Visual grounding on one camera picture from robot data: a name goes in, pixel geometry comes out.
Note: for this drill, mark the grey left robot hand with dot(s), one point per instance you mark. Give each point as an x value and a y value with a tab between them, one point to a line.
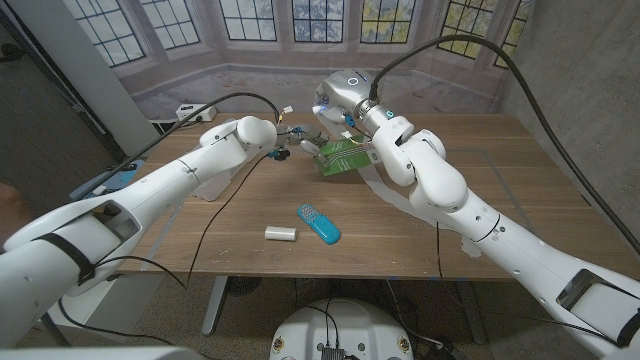
312	140

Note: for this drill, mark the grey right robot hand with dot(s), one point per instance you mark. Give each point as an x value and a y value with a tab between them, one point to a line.
345	92

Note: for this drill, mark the green white straws box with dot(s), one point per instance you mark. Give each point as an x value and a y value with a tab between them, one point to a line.
345	157

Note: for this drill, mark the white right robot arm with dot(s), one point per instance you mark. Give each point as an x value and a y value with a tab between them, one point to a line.
500	235

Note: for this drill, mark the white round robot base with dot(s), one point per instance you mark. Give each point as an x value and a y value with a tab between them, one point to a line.
350	325

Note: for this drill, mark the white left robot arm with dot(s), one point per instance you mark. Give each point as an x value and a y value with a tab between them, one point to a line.
100	235

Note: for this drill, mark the blue mobile phone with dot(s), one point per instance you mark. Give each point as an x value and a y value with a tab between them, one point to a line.
320	225

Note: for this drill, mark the white tape roll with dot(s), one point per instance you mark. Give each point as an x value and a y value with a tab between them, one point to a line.
281	233

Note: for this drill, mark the translucent white plastic bin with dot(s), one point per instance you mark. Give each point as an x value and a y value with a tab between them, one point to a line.
215	185

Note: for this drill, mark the white power strip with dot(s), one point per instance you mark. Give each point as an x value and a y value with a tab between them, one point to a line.
195	112

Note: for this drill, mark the printed window backdrop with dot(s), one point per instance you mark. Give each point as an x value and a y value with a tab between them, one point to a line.
200	75

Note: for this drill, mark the black floor fan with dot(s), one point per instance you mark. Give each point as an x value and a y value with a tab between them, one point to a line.
245	285

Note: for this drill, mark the blue stool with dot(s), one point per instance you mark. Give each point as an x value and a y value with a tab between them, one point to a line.
127	176

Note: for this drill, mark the grey table leg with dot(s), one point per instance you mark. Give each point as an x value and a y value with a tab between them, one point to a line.
215	305
472	315

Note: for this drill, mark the white flat floor board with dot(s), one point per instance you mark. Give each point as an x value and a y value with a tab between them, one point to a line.
125	300

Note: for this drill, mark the black power brick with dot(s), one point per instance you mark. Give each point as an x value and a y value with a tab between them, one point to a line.
445	352

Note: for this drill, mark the white robot torso edge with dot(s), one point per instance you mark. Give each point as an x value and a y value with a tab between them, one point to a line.
100	354

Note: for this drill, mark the brown upholstered seat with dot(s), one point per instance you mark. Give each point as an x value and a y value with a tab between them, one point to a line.
12	210

